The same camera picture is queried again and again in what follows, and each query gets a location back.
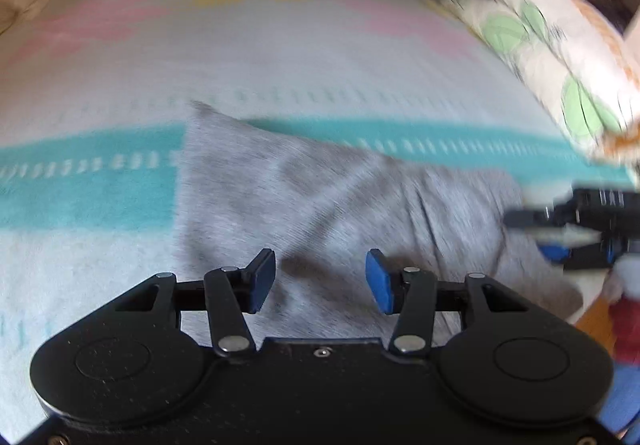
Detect red cloth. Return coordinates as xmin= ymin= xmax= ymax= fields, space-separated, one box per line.
xmin=612 ymin=292 xmax=640 ymax=362

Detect pastel printed blanket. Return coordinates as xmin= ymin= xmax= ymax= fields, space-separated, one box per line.
xmin=0 ymin=0 xmax=636 ymax=445

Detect grey pants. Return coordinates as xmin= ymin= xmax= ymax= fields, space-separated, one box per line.
xmin=172 ymin=100 xmax=587 ymax=351

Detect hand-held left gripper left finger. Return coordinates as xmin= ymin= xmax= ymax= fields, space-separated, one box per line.
xmin=114 ymin=247 xmax=277 ymax=357

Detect white pillow green leaf print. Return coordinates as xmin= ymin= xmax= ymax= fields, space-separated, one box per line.
xmin=442 ymin=0 xmax=640 ymax=167

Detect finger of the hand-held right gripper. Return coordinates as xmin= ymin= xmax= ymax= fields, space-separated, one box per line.
xmin=538 ymin=244 xmax=574 ymax=268
xmin=502 ymin=208 xmax=557 ymax=231

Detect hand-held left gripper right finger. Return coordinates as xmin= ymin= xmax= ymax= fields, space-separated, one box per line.
xmin=365 ymin=247 xmax=531 ymax=357

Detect blue cloth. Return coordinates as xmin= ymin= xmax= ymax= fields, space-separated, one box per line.
xmin=597 ymin=357 xmax=640 ymax=433

